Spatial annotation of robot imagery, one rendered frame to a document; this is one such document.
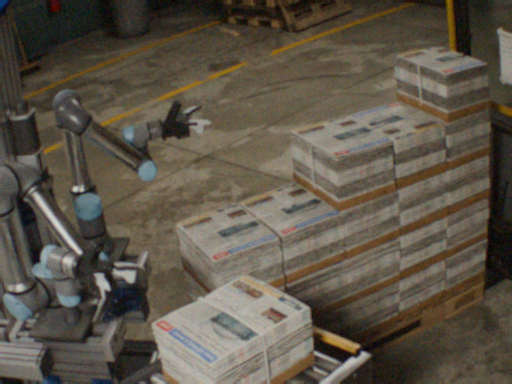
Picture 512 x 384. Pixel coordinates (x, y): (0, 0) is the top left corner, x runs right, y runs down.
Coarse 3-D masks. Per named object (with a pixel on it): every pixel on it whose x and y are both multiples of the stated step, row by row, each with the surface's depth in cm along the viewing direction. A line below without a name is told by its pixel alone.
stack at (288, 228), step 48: (288, 192) 339; (432, 192) 340; (192, 240) 311; (240, 240) 307; (288, 240) 309; (336, 240) 321; (432, 240) 351; (192, 288) 333; (288, 288) 318; (336, 288) 330; (384, 288) 345; (432, 288) 362
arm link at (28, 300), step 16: (0, 176) 230; (16, 176) 234; (0, 192) 228; (16, 192) 235; (0, 208) 230; (0, 224) 234; (0, 240) 236; (16, 240) 239; (16, 256) 240; (16, 272) 242; (16, 288) 243; (32, 288) 246; (16, 304) 244; (32, 304) 247; (48, 304) 255
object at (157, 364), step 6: (156, 360) 246; (150, 366) 243; (156, 366) 243; (138, 372) 241; (144, 372) 241; (150, 372) 241; (156, 372) 241; (162, 372) 243; (126, 378) 238; (132, 378) 238; (138, 378) 238; (144, 378) 238; (150, 378) 240
